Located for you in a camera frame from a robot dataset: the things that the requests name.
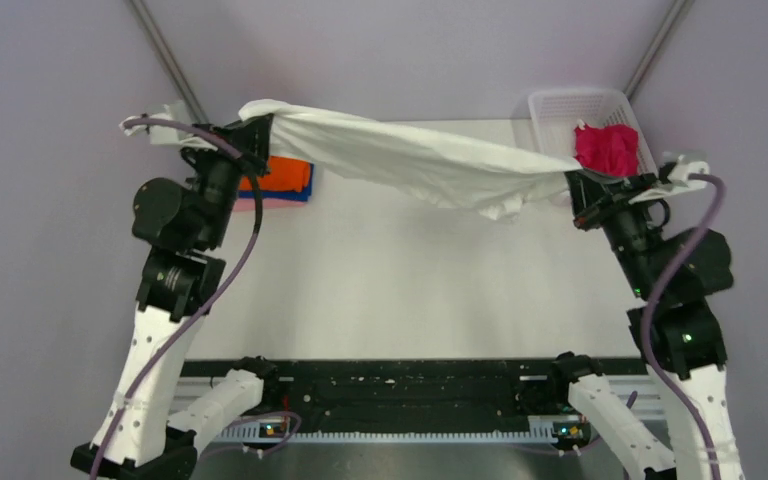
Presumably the left metal frame post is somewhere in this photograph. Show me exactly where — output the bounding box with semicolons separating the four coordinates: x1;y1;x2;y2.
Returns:
124;0;209;123

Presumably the white slotted cable duct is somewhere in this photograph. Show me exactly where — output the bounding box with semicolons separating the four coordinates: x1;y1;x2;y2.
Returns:
213;417;592;446

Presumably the crumpled red t shirt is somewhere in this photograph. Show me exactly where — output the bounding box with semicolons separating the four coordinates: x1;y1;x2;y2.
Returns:
574;123;639;177

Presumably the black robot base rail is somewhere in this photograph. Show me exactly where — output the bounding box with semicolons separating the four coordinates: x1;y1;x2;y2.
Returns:
181;357;650;435

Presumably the right metal frame post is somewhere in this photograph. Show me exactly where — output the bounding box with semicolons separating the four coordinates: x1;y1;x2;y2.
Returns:
623;0;695;102

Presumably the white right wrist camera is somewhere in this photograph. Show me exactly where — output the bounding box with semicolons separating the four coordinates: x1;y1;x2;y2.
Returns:
629;151;710;204

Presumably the folded blue t shirt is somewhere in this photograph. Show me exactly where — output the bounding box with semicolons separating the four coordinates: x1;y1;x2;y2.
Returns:
260;166;315;202

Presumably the folded pink t shirt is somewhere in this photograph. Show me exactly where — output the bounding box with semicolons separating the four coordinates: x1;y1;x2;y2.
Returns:
232;198;306;212

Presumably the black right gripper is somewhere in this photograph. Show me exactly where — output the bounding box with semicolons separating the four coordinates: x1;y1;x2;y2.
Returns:
564;162;664;296

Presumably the white printed t shirt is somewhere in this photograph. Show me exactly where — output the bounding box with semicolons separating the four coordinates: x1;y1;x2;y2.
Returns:
238;99;582;220

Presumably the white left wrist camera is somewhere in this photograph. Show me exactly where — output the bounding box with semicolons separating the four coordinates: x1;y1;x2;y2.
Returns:
119;100;194;147

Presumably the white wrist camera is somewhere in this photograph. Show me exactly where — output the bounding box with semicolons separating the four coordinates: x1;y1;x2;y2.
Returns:
119;100;194;147
629;151;710;204

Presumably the metal frame post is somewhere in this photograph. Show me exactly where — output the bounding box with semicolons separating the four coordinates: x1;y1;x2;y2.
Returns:
124;0;209;123
623;0;695;102

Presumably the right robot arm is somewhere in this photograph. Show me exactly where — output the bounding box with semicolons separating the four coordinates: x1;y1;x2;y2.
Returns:
546;165;744;479

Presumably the folded orange t shirt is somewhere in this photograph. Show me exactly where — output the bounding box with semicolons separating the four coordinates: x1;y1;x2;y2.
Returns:
257;156;313;193

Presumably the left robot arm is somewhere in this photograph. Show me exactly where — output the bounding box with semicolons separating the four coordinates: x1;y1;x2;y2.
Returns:
70;113;281;479

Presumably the white plastic laundry basket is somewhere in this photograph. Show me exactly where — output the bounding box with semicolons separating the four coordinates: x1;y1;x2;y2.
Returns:
528;88;657;175

